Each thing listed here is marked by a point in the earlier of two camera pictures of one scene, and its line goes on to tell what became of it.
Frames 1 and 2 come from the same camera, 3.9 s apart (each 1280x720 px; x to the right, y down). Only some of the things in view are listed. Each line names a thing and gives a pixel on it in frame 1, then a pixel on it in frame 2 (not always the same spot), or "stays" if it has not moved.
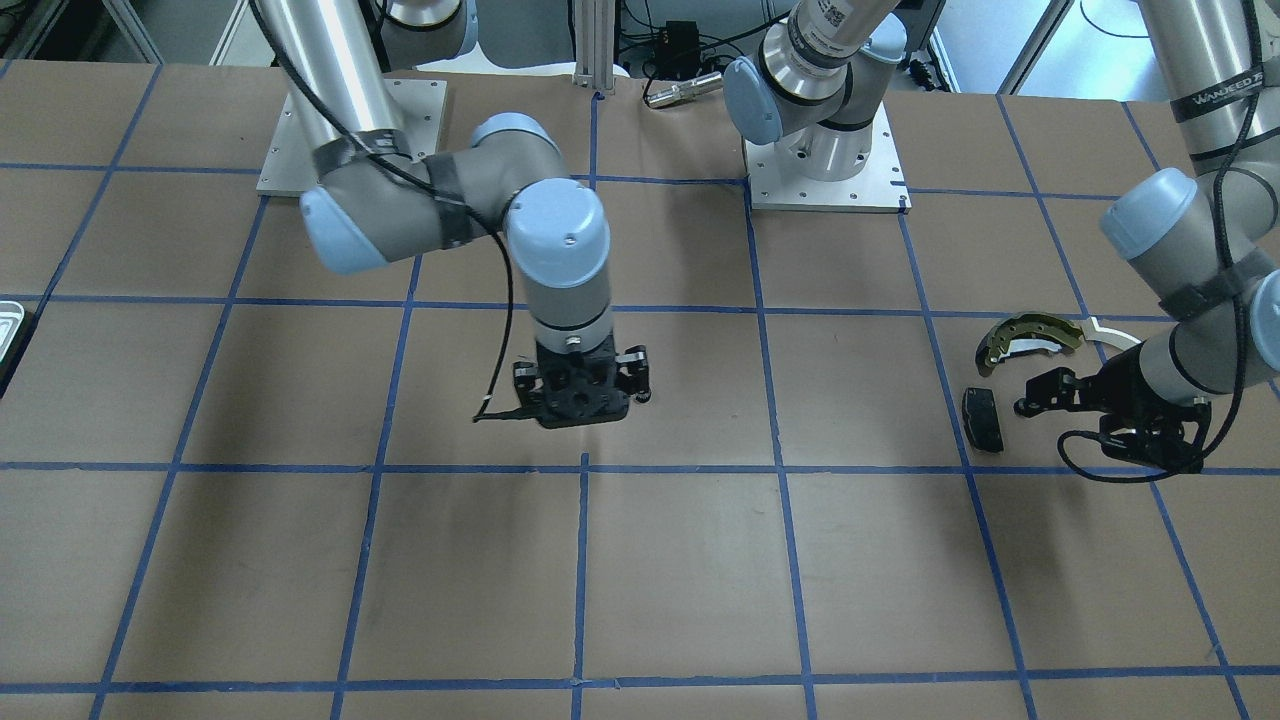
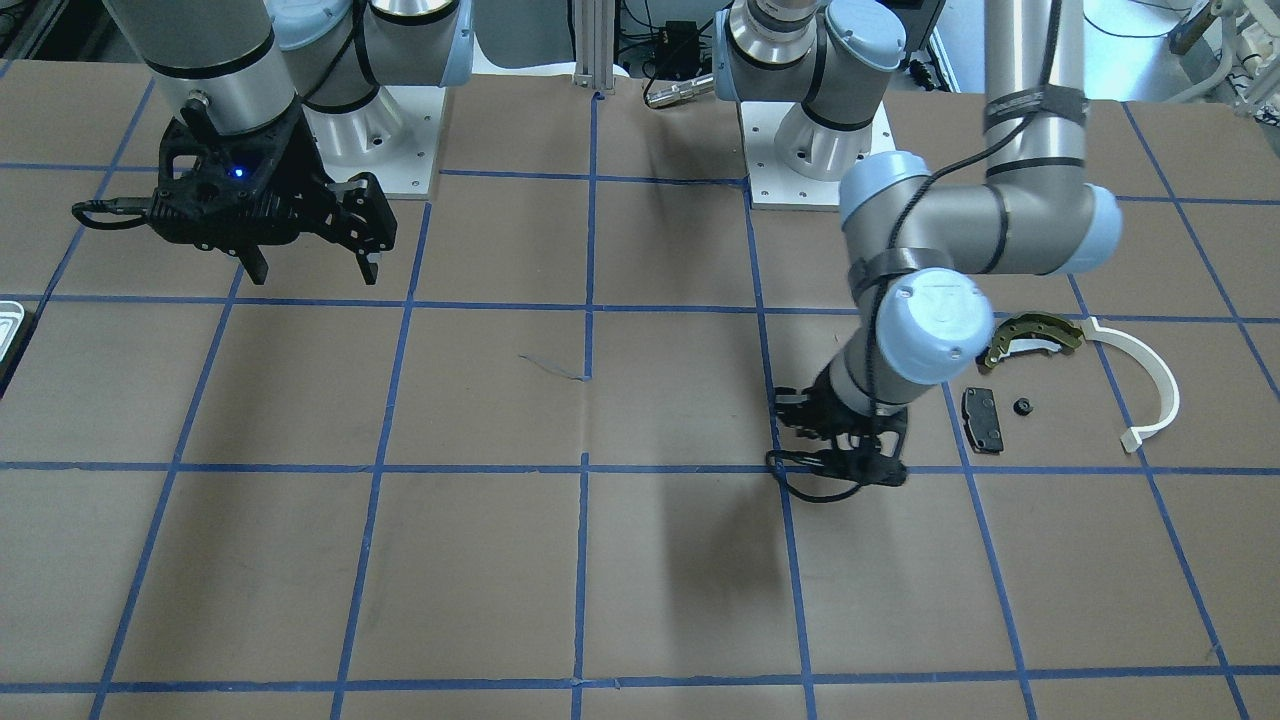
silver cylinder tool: (685, 90) stays
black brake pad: (980, 412) stays
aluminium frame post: (594, 43) stays
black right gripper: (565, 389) -> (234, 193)
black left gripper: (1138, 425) -> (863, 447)
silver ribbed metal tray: (12, 315) stays
